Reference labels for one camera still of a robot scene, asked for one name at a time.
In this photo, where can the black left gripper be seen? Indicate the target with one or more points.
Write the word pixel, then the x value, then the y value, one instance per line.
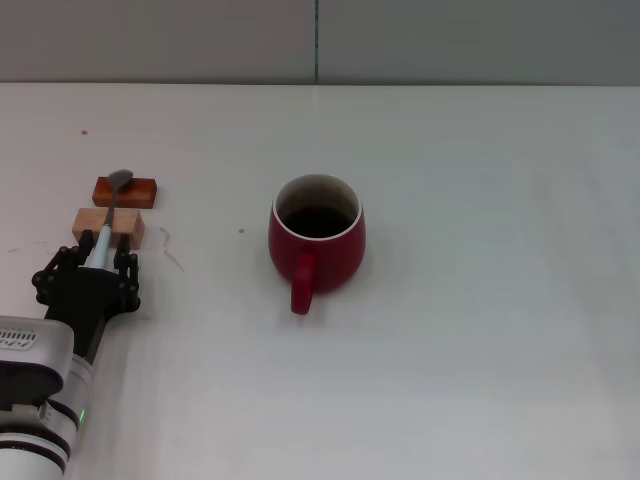
pixel 87 295

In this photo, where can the red ceramic cup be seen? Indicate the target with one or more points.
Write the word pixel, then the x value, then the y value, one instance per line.
pixel 320 255

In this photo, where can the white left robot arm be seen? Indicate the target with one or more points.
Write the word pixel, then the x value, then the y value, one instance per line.
pixel 45 430

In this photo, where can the light wooden block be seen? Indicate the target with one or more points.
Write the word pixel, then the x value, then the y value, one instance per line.
pixel 90 220

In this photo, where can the dark reddish wooden block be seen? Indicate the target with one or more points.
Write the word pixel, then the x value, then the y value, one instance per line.
pixel 142 192

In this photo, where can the grey partition panel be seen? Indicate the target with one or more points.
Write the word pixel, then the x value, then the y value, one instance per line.
pixel 480 40
pixel 155 40

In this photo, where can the black silver wrist camera box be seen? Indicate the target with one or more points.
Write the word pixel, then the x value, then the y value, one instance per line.
pixel 35 345

